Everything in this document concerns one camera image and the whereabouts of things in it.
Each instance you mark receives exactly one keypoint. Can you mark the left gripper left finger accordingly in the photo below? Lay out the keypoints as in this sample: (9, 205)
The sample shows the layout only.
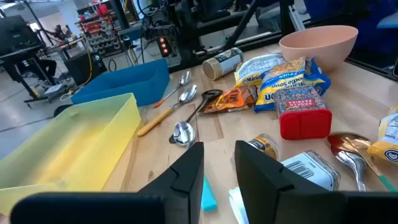
(174, 193)

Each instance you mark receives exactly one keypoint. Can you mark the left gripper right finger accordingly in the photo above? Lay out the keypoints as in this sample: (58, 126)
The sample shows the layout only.
(264, 186)

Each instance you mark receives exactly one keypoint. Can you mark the white label herb jar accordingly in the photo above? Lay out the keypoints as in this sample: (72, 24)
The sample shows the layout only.
(311, 169)

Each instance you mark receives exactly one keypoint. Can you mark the orange snack packet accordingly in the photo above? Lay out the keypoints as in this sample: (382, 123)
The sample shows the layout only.
(233, 99)

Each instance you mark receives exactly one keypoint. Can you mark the yellow blue noodle soup packet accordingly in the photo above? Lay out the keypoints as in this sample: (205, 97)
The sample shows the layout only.
(280, 82)

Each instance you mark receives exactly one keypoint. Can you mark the black spoon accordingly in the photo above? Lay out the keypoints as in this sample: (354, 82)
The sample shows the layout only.
(213, 93)

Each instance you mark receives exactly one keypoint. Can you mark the yellow white Maruchan ramen packet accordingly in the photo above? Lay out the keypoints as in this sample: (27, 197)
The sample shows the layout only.
(255, 70)

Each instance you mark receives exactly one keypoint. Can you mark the tan lid spice jar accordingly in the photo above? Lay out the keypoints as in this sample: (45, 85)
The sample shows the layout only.
(224, 62)

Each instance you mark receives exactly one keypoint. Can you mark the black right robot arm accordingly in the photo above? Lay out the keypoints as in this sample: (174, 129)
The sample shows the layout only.
(186, 37)

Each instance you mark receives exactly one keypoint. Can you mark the red patterned paprika tin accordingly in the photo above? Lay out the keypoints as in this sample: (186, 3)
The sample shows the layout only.
(304, 124)

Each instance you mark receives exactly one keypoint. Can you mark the plain silver metal spoon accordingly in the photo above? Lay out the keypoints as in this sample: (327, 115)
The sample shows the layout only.
(353, 161)

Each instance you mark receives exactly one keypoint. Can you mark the yellow translucent plastic bin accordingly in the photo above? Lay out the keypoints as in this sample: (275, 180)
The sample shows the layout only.
(77, 140)

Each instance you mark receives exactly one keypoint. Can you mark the blue plastic bin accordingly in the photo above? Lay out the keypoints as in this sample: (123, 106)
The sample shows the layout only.
(130, 84)

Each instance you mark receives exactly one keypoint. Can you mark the black power strip red lights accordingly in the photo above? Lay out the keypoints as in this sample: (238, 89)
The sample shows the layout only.
(163, 46)

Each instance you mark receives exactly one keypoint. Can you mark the pink bowl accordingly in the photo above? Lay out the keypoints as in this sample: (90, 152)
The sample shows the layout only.
(323, 46)

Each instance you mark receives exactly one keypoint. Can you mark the black computer case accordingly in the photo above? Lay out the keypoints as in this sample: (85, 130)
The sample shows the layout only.
(82, 67)

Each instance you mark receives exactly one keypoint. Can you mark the parts shelf red bins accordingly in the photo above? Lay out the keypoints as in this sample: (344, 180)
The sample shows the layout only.
(99, 34)

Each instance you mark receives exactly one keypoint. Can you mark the black workbench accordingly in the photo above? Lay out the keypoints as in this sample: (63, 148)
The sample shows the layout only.
(18, 40)

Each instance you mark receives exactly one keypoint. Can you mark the black metal rig frame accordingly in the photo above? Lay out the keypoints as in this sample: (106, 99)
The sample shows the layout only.
(241, 25)

